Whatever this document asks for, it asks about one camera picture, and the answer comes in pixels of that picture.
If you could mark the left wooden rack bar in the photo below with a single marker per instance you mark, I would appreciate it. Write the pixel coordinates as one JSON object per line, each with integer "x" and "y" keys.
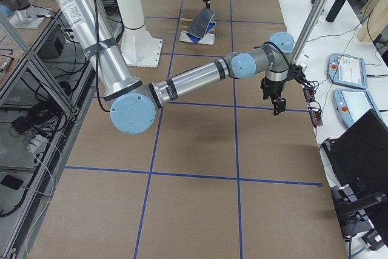
{"x": 186, "y": 20}

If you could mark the black water bottle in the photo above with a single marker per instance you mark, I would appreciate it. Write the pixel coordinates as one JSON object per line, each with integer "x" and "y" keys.
{"x": 334, "y": 10}

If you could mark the aluminium frame post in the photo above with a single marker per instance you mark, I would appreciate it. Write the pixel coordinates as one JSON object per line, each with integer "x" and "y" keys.
{"x": 311, "y": 20}

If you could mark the left teach pendant tablet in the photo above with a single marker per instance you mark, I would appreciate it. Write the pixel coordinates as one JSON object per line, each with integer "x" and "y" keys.
{"x": 346, "y": 70}

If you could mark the wooden block post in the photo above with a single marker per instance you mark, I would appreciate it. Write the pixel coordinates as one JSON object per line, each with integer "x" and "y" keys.
{"x": 376, "y": 10}

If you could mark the white towel rack base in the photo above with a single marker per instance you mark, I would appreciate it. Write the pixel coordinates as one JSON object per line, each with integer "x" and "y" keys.
{"x": 208, "y": 39}

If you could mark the black usb hub with cables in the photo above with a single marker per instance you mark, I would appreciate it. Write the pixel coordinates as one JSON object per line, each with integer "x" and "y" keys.
{"x": 313, "y": 106}

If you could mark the right teach pendant tablet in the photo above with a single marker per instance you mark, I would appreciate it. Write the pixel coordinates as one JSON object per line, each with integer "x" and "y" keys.
{"x": 352, "y": 104}

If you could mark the teach pendant tablet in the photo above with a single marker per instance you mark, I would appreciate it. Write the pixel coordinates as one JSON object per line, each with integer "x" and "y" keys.
{"x": 352, "y": 104}
{"x": 346, "y": 70}

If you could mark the grey towel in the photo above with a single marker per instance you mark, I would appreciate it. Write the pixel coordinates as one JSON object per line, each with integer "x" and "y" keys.
{"x": 198, "y": 27}

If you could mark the brown paper table mat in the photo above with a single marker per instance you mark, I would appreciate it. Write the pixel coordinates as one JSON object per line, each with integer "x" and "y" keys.
{"x": 218, "y": 175}

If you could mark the gripper finger tip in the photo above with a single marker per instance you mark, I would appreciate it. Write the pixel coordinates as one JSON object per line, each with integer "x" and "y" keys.
{"x": 279, "y": 105}

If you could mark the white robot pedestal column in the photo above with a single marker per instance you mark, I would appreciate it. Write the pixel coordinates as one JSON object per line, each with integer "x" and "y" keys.
{"x": 130, "y": 1}

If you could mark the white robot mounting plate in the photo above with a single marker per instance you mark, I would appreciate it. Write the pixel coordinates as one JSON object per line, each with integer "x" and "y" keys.
{"x": 140, "y": 49}

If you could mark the black laptop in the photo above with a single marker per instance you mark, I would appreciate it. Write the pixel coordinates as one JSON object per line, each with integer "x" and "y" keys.
{"x": 359, "y": 156}

